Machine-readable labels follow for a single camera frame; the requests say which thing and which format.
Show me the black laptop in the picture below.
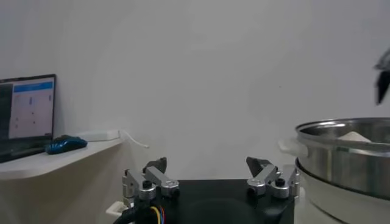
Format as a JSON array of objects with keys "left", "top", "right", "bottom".
[{"left": 0, "top": 74, "right": 57, "bottom": 164}]

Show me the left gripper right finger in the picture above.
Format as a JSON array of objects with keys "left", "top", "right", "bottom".
[{"left": 246, "top": 156, "right": 301, "bottom": 199}]

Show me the stainless steel steamer basket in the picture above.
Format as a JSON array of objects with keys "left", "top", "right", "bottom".
[{"left": 278, "top": 117, "right": 390, "bottom": 201}]

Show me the blue computer mouse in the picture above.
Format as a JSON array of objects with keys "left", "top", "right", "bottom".
[{"left": 45, "top": 135, "right": 88, "bottom": 155}]

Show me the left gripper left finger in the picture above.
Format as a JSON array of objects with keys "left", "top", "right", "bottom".
[{"left": 121, "top": 156, "right": 180, "bottom": 208}]

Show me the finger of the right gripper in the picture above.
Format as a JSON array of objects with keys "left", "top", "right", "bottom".
[{"left": 374, "top": 48, "right": 390, "bottom": 106}]

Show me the white side table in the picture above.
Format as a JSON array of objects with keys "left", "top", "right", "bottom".
[{"left": 0, "top": 136, "right": 126, "bottom": 182}]

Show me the white steamed baozi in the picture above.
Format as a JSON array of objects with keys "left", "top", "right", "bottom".
[{"left": 337, "top": 131, "right": 372, "bottom": 143}]

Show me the thin white cable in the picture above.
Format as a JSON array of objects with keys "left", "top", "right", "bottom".
[{"left": 119, "top": 130, "right": 150, "bottom": 149}]

